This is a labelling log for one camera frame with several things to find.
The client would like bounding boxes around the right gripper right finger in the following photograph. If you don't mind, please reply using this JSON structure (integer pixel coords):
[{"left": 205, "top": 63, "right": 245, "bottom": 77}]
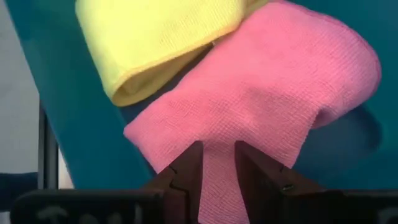
[{"left": 235, "top": 140, "right": 398, "bottom": 224}]

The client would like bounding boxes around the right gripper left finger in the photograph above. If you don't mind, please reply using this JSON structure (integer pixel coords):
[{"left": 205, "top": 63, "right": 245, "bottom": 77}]
[{"left": 10, "top": 140, "right": 205, "bottom": 224}]

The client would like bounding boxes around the teal plastic tray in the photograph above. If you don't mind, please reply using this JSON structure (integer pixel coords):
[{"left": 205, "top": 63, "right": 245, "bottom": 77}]
[{"left": 4, "top": 0, "right": 398, "bottom": 191}]

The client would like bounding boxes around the pink microfiber towel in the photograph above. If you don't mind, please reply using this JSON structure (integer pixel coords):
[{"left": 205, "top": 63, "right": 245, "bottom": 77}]
[{"left": 123, "top": 0, "right": 382, "bottom": 224}]

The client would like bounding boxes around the yellow microfiber towel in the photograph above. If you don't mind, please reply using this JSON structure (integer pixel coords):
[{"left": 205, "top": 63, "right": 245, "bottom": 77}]
[{"left": 74, "top": 0, "right": 270, "bottom": 108}]

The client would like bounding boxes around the black metal table frame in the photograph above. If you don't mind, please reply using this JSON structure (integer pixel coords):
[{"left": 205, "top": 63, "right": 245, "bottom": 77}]
[{"left": 37, "top": 101, "right": 60, "bottom": 190}]

